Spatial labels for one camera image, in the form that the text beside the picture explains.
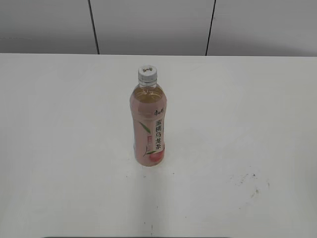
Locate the pink oolong tea bottle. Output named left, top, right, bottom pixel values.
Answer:
left=130, top=81, right=167, bottom=167

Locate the white bottle cap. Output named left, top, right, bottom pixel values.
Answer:
left=138, top=65, right=158, bottom=84

